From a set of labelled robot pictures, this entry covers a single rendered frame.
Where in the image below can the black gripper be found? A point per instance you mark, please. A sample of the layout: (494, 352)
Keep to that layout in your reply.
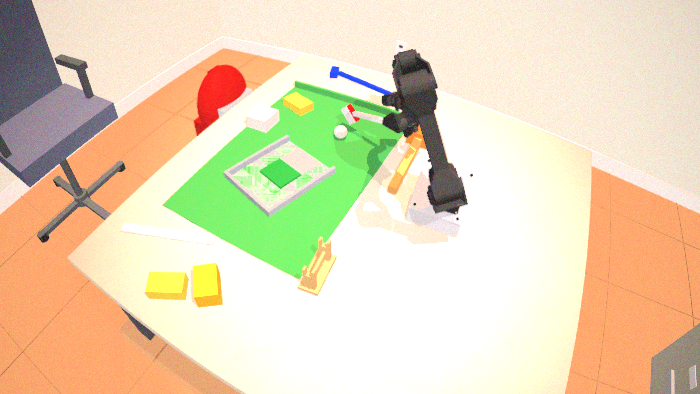
(404, 121)

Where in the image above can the white ball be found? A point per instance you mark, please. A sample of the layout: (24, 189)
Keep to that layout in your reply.
(340, 131)

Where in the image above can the yellow rectangular block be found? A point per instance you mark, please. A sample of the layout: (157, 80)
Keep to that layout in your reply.
(207, 285)
(167, 285)
(297, 103)

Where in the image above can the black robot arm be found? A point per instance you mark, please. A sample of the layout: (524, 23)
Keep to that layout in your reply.
(417, 87)

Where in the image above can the green flat mat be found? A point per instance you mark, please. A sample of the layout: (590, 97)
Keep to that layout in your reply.
(288, 240)

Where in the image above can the blue putter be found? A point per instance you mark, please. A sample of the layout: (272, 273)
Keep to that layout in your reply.
(335, 72)

